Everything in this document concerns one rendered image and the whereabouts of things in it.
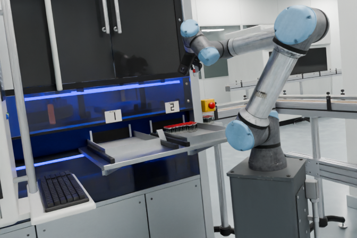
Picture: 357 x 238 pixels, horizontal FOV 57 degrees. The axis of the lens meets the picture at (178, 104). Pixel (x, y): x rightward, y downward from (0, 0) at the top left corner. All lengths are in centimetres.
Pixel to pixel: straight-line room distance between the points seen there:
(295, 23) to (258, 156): 54
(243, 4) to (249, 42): 702
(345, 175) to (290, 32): 137
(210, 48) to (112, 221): 103
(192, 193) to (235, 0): 663
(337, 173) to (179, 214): 101
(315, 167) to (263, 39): 128
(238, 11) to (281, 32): 713
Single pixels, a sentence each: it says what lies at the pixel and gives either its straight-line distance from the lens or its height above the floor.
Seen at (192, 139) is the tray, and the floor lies 90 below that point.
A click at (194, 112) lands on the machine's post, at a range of 191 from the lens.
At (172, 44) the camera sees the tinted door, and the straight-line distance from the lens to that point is 187.
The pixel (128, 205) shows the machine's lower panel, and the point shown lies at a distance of 183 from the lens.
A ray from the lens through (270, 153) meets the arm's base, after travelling 133.
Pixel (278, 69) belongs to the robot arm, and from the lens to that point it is 112.
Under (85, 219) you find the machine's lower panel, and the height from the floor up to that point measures 53.
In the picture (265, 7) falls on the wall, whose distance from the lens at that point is 879.
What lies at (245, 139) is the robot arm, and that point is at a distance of 118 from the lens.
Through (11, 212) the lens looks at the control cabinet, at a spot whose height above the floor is 84.
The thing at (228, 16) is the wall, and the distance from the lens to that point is 799.
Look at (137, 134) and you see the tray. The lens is 179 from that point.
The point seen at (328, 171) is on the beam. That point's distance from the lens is 234.
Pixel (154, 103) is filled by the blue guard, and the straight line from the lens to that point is 179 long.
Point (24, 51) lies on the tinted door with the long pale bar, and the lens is 166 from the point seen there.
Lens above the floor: 119
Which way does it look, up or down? 5 degrees down
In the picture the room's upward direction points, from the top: 6 degrees counter-clockwise
